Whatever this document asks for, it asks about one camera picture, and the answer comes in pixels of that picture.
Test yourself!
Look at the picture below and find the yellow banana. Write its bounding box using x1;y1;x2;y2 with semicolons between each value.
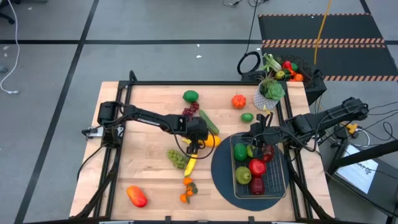
182;138;200;178

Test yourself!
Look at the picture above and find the black wire bowl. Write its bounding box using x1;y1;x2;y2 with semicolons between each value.
273;54;315;82

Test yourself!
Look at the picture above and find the red grape bunch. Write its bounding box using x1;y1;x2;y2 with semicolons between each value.
182;101;200;118

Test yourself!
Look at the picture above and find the green cucumber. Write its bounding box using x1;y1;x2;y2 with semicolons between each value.
198;108;220;136

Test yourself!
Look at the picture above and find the green grape bunch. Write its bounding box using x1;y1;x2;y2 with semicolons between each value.
166;149;190;170

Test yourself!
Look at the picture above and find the black table frame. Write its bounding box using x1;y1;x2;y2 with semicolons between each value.
70;70;336;224

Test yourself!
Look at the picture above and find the round glossy green fruit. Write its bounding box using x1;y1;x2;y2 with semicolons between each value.
233;142;248;162

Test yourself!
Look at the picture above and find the yellow hanging cable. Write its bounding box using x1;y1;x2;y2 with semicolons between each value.
313;0;333;65

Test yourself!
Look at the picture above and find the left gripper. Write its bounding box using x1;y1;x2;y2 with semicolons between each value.
185;117;209;156

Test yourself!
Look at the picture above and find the red orange mango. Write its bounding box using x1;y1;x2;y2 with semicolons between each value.
126;185;149;208

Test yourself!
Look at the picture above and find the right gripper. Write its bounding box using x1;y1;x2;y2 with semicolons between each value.
245;113;282;159

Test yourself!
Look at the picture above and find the large green lime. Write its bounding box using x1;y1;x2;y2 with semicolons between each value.
182;90;200;104

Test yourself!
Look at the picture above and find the monitor with white screen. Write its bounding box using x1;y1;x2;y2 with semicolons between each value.
335;144;379;195

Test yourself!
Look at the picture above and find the white floor cable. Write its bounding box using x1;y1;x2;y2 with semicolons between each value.
0;0;21;95

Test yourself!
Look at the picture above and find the succulent in white pot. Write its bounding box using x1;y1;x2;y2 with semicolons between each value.
252;77;286;111

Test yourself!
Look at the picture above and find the black box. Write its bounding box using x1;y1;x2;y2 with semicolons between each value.
241;70;328;97

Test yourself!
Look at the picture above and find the round dark blue mat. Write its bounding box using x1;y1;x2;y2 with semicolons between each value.
211;132;292;212

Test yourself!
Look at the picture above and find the black chair base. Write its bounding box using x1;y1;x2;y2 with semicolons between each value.
0;9;16;25

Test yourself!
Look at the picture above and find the orange bell pepper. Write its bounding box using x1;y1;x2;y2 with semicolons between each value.
231;94;247;110

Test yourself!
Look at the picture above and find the black hazard-striped floor mat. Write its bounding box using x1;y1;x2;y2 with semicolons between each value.
257;12;398;82

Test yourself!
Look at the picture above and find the black cable with coil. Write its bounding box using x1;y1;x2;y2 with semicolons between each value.
236;0;262;75

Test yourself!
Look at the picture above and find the yellow orange mango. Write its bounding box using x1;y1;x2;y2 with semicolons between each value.
198;134;222;149

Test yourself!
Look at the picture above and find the red apple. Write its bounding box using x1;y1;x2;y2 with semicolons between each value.
248;158;267;178

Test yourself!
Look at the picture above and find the black wire basket gold rim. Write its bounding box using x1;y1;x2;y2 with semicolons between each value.
229;133;289;200

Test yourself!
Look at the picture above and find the maroon apple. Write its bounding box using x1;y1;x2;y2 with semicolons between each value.
250;177;266;195

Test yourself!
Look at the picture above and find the tangerine sprig with leaves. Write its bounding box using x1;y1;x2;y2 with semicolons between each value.
179;177;199;205

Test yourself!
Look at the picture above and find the bright green pear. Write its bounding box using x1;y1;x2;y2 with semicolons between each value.
235;166;252;185

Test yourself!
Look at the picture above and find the bok choy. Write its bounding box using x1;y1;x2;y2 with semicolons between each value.
259;53;282;74

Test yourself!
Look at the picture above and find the large dark red fruit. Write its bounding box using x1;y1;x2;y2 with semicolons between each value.
261;144;276;163

